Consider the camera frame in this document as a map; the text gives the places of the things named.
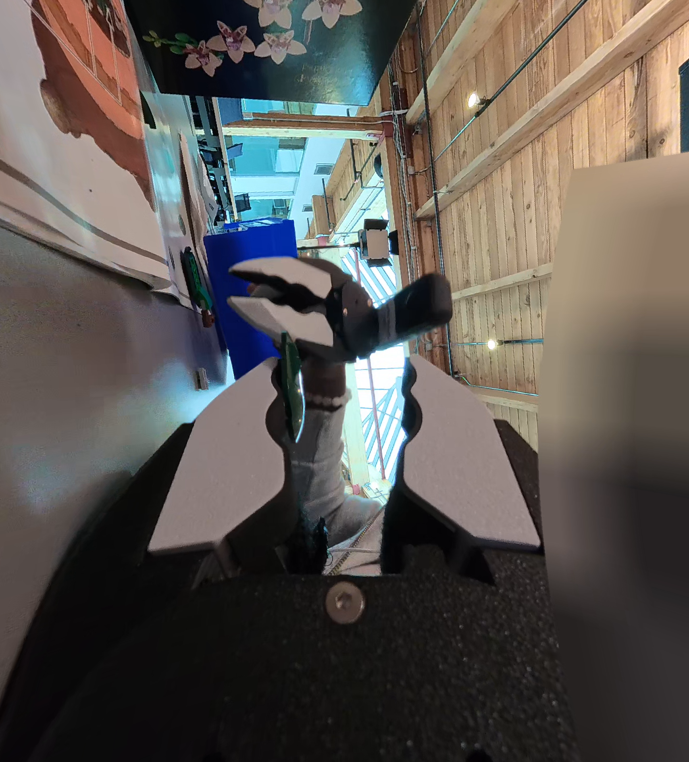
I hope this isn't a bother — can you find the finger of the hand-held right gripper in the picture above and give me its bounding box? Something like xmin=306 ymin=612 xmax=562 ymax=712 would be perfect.
xmin=227 ymin=296 xmax=338 ymax=353
xmin=228 ymin=256 xmax=348 ymax=301

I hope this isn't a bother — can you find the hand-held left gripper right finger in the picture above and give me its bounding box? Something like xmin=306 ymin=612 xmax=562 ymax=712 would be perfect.
xmin=387 ymin=354 xmax=542 ymax=551

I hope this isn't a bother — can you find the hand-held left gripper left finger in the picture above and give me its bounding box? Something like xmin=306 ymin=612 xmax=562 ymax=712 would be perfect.
xmin=148 ymin=357 xmax=299 ymax=578

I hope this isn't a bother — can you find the person's right forearm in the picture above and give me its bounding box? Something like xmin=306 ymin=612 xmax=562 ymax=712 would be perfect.
xmin=288 ymin=390 xmax=384 ymax=551

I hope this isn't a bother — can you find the person's right hand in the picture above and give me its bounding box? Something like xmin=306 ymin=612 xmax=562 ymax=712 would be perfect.
xmin=312 ymin=352 xmax=351 ymax=396

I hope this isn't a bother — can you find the blue bin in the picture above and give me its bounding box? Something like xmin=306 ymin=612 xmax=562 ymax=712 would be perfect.
xmin=203 ymin=219 xmax=298 ymax=382

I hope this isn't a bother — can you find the studio light on stand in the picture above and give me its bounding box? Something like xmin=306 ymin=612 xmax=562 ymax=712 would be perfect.
xmin=356 ymin=218 xmax=399 ymax=267

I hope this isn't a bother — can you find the green circuit board on table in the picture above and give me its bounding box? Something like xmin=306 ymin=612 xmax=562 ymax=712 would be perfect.
xmin=179 ymin=247 xmax=216 ymax=328

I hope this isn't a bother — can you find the black orchid print box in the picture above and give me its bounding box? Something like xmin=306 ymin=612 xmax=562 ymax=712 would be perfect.
xmin=124 ymin=0 xmax=418 ymax=108

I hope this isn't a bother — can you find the white bead bracelet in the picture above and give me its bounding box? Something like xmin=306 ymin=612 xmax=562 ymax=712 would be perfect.
xmin=304 ymin=390 xmax=352 ymax=412

